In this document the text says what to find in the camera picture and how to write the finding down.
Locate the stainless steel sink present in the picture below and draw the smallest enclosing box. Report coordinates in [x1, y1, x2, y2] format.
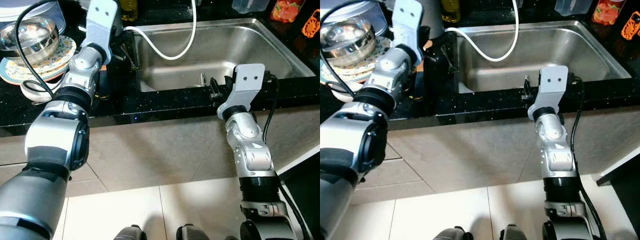
[452, 20, 633, 94]
[131, 19, 317, 94]

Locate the grey canister with red logo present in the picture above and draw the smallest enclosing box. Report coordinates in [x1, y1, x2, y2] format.
[419, 0, 445, 40]

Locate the yellow oil bottle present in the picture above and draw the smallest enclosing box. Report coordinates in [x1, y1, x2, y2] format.
[440, 0, 462, 24]
[119, 0, 139, 22]

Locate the patterned plate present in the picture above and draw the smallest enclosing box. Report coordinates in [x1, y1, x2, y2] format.
[320, 35, 393, 83]
[0, 36, 78, 85]

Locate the clear plastic tub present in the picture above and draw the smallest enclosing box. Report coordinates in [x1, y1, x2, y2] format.
[231, 0, 269, 15]
[554, 0, 593, 17]

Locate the steel bowl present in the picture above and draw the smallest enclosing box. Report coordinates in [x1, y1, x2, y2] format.
[320, 19, 377, 68]
[0, 17, 61, 65]

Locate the orange dish soap bottle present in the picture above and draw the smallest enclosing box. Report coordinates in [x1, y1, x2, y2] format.
[591, 0, 627, 26]
[270, 0, 305, 24]

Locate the orange and black tool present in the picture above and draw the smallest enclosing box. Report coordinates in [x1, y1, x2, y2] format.
[301, 9, 321, 39]
[621, 11, 640, 42]

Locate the clear container with blue lid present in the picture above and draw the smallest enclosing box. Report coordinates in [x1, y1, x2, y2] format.
[0, 0, 67, 32]
[320, 0, 388, 37]

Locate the dark cabinet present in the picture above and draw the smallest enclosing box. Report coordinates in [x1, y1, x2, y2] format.
[595, 160, 640, 240]
[277, 145, 321, 240]

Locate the black right robot foot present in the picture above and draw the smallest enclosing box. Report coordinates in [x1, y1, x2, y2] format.
[499, 224, 528, 240]
[176, 223, 211, 240]

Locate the black robot foot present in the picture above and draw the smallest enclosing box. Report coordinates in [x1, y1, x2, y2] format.
[114, 225, 147, 240]
[432, 226, 466, 240]
[499, 224, 528, 240]
[176, 223, 211, 240]

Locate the black left robot foot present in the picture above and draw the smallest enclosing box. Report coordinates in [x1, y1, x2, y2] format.
[432, 226, 466, 240]
[114, 225, 147, 240]

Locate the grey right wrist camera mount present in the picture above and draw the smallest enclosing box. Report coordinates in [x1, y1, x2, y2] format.
[527, 65, 570, 121]
[217, 63, 267, 120]

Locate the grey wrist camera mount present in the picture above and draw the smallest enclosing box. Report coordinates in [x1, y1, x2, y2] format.
[82, 0, 123, 65]
[217, 63, 267, 120]
[391, 0, 430, 53]
[527, 65, 570, 121]

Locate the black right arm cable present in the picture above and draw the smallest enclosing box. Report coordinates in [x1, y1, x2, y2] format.
[261, 73, 312, 240]
[570, 75, 608, 240]

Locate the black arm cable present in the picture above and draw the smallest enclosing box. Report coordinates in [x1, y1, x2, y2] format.
[320, 0, 368, 105]
[261, 73, 312, 240]
[14, 0, 63, 98]
[570, 75, 608, 240]

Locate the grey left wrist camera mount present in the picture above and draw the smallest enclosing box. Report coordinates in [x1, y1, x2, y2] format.
[391, 0, 430, 53]
[82, 0, 123, 65]

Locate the white hose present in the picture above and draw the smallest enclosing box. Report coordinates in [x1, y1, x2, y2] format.
[122, 0, 197, 61]
[444, 0, 521, 63]

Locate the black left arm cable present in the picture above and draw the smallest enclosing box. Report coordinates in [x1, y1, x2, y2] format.
[320, 0, 368, 105]
[14, 0, 63, 98]

